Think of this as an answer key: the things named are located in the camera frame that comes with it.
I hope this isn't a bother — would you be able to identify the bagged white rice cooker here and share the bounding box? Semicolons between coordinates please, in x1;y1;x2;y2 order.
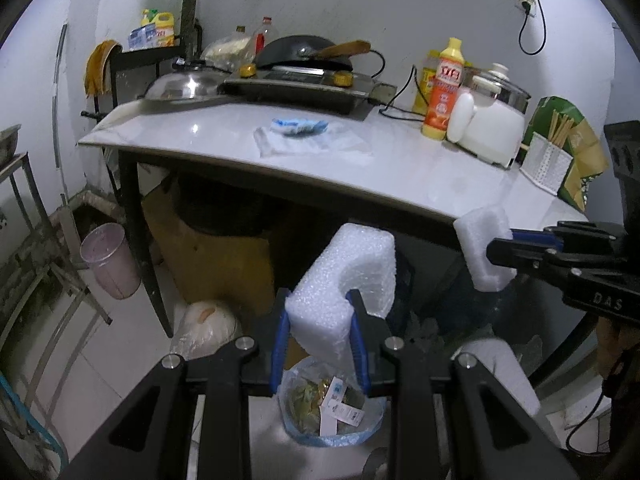
169;300;242;360

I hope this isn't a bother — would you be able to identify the blue-lined trash bin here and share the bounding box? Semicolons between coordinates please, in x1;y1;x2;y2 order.
278;356;386;448

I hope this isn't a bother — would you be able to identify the blue drain hose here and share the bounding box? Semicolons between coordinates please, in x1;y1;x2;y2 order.
0;372;68;466

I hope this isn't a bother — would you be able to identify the pink trash bucket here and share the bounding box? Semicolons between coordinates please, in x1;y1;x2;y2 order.
80;222;141;300

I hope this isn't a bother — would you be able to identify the black wok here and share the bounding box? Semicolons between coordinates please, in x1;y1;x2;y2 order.
254;35;371;72

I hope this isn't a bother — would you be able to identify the black shelf rack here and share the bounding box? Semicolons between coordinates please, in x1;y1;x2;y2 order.
80;44;186;122

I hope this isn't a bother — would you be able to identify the yellow oil jug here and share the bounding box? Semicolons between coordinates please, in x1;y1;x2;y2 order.
141;9;175;48

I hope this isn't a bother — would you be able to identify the blue white wrapper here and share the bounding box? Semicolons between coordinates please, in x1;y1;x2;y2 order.
270;119;329;136

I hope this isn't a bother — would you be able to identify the black power cable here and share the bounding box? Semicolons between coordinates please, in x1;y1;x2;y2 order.
516;0;548;57

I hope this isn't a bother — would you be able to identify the white paper tag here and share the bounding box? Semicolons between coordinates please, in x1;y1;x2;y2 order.
319;376;364;437

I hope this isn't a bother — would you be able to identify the white electric cooking pot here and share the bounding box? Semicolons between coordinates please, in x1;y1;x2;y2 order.
446;63;530;168

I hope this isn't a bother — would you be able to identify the green yellow rice bag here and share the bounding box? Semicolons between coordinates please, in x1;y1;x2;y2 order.
518;96;608;212

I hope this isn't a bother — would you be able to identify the white perforated chopstick holder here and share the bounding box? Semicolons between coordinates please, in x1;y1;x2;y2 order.
521;132;573;195

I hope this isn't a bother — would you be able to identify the stainless steel sink stand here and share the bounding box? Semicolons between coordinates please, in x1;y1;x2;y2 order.
0;123;114;391

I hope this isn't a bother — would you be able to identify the bundle of wooden chopsticks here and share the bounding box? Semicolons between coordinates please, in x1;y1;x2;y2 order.
547;110;574;148

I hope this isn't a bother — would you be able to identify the gold cracker wrapper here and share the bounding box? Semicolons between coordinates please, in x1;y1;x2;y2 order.
286;378;330;436

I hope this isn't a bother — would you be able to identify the steel wok lid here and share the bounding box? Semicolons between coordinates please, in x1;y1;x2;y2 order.
143;70;228;104

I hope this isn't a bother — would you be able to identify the brown cardboard sheet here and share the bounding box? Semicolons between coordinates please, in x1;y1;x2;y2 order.
142;186;276;322

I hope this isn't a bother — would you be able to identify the wall power outlet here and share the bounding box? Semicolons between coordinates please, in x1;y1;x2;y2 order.
514;0;537;18

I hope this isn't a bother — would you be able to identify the yellow cloth on rack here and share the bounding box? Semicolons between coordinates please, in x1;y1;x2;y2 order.
84;39;122;98

